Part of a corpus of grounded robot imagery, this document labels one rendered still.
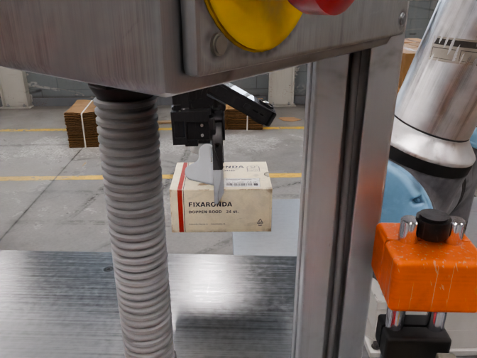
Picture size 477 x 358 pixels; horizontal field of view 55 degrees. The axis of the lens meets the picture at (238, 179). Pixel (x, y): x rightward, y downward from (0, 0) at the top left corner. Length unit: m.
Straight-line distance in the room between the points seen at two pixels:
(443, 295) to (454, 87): 0.28
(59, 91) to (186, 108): 5.35
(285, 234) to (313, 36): 0.84
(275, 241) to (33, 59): 0.83
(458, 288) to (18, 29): 0.21
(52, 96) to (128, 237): 5.85
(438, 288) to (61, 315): 0.66
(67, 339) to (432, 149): 0.57
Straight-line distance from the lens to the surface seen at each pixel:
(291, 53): 0.16
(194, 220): 0.74
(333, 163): 0.27
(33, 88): 6.14
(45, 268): 0.95
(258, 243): 0.95
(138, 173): 0.24
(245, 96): 0.71
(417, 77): 0.50
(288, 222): 1.04
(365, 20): 0.21
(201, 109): 0.71
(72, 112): 4.31
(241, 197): 0.72
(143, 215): 0.25
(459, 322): 0.73
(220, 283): 0.83
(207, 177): 0.70
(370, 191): 0.28
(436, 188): 0.51
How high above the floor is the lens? 1.31
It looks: 22 degrees down
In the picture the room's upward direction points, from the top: straight up
